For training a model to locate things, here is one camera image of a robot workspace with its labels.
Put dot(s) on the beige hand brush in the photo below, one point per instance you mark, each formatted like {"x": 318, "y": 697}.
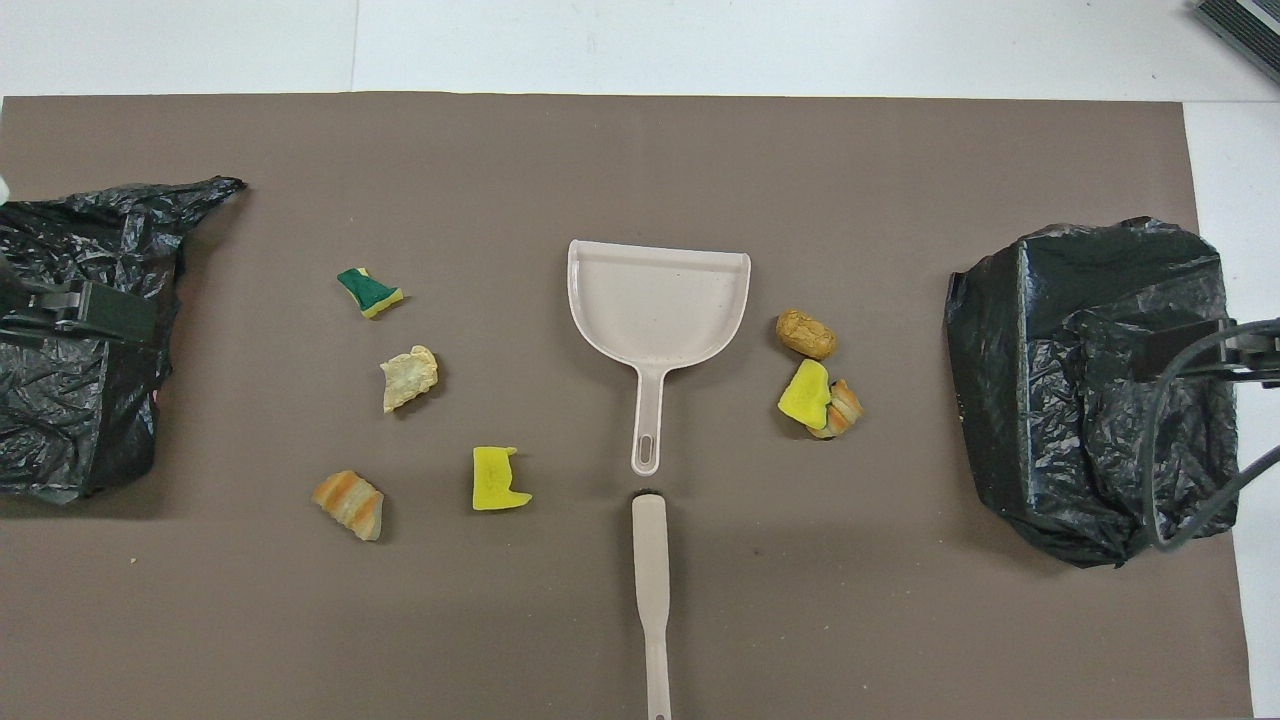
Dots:
{"x": 650, "y": 560}

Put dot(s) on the yellow sponge wedge piece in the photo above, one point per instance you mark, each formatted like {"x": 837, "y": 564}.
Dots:
{"x": 803, "y": 398}

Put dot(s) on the orange striped croissant toy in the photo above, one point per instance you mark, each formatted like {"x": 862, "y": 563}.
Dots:
{"x": 350, "y": 505}
{"x": 848, "y": 405}

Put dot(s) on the black bag lined bin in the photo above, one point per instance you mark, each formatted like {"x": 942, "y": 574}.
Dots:
{"x": 1040, "y": 400}
{"x": 60, "y": 420}

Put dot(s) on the grey ribbed device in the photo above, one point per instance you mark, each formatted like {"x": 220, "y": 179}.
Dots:
{"x": 1245, "y": 25}

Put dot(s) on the pale cream bread piece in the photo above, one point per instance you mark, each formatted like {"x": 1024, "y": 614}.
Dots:
{"x": 408, "y": 380}

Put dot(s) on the L-shaped yellow sponge piece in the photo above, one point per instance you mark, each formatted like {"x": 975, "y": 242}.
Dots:
{"x": 492, "y": 480}

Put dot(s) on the green and yellow sponge piece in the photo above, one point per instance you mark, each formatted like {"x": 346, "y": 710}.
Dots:
{"x": 368, "y": 292}

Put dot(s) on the brown bread roll toy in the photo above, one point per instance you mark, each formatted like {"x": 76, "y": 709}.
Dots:
{"x": 806, "y": 335}

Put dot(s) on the beige plastic dustpan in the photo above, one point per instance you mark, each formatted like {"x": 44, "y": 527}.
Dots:
{"x": 655, "y": 300}

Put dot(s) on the brown table mat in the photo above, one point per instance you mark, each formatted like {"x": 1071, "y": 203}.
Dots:
{"x": 500, "y": 200}

